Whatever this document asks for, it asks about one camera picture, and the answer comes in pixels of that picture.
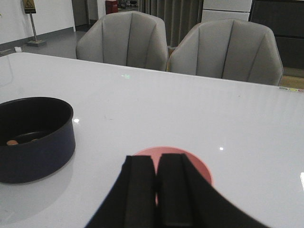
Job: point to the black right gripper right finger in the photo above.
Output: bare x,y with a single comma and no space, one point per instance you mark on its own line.
187,200

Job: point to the right grey upholstered chair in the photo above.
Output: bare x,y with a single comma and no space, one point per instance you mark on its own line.
230,49

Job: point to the yellow sign on stand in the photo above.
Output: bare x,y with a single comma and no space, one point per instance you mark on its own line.
29,8

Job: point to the red bin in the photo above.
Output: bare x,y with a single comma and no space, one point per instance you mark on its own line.
111,6

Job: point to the grey upholstered chair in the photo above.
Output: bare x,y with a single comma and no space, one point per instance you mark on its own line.
131,38
230,49

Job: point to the grey curtain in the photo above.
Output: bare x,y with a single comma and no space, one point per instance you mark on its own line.
179,16

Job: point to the orange ham slices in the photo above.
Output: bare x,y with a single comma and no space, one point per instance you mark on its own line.
17,142

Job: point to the left grey upholstered chair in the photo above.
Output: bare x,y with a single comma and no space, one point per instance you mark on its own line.
131,38

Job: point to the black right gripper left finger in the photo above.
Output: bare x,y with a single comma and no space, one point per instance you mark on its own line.
131,200

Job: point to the dark grey counter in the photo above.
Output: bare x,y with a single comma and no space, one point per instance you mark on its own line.
286,19

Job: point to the dark blue saucepan purple handle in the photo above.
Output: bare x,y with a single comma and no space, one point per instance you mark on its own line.
49,120

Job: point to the pink bowl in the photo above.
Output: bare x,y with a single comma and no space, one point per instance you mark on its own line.
157,151

